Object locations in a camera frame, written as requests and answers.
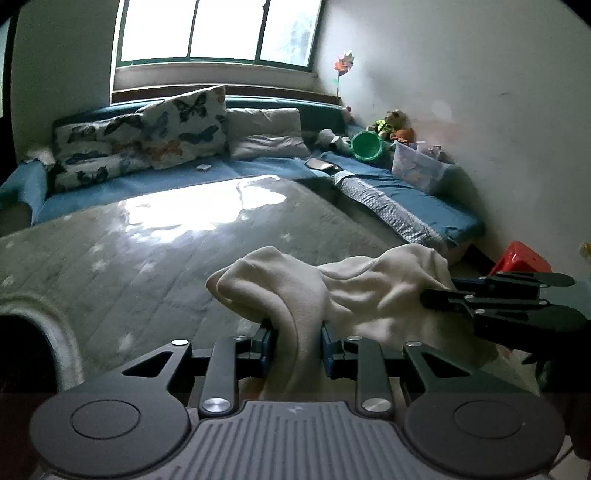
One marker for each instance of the dark green sofa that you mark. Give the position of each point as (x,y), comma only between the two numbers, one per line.
(318,110)

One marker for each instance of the clear plastic storage box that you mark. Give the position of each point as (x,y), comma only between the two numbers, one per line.
(418,166)

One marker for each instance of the green framed window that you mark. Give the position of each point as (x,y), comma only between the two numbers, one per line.
(217,27)

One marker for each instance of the stuffed bear toy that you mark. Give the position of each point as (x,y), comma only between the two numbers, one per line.
(395,122)

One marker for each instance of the square butterfly print pillow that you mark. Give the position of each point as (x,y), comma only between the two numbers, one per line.
(184,124)

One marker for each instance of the small beige cloth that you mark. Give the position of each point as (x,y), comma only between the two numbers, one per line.
(40,156)

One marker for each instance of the small white box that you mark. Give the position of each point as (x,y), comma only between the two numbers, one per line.
(203,167)

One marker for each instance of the colourful pinwheel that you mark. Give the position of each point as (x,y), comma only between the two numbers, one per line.
(344,67)

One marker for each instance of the red plastic stool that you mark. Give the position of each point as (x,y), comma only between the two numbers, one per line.
(519,258)

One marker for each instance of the grey patterned cushion pad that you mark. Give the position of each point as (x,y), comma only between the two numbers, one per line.
(383,203)

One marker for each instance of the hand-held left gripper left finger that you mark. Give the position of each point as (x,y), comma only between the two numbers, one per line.
(265,346)

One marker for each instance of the long butterfly print cushion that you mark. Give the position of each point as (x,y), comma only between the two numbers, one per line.
(92,147)

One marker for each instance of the cream garment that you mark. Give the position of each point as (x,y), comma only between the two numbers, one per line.
(360,286)

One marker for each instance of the grey plush toy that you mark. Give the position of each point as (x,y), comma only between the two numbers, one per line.
(332,138)

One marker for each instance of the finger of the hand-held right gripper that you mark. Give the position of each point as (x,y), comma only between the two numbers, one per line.
(461,304)
(503,284)

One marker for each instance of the dark flat case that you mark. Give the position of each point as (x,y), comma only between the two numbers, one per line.
(321,165)

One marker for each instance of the green plastic bucket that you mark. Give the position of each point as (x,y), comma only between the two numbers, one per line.
(367,145)

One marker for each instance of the beige pillow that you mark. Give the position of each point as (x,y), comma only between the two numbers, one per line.
(265,134)

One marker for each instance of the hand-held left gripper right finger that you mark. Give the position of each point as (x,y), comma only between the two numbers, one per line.
(328,350)

